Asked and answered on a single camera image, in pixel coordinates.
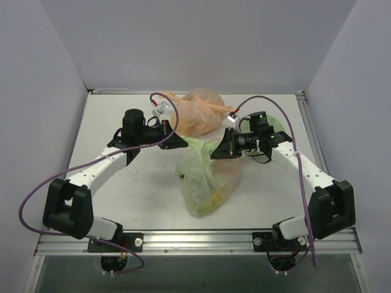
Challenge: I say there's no green plastic bag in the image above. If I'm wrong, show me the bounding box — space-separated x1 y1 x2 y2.
176 137 241 218

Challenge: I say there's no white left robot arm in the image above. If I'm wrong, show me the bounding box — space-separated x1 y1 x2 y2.
43 109 188 251

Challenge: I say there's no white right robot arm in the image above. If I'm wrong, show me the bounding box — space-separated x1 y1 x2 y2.
210 111 356 250

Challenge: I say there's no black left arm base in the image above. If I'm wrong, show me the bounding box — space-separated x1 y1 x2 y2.
87 225 145 275

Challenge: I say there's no orange tied plastic bag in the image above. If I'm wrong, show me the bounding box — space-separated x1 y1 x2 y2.
163 87 233 137

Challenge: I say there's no green wavy plastic bowl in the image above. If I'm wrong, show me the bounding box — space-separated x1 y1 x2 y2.
239 114 286 133

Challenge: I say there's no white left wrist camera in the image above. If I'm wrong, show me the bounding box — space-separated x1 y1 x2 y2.
152 102 170 119

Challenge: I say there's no aluminium right side rail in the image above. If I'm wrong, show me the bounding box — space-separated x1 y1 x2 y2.
296 91 329 174

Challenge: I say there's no aluminium rail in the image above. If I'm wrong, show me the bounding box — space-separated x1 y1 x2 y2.
89 89 128 95
296 91 329 174
34 229 362 256

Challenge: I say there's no aluminium back rail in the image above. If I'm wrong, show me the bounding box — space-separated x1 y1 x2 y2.
89 89 128 95

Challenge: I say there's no aluminium front rail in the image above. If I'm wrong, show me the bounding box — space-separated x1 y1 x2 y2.
34 229 362 256

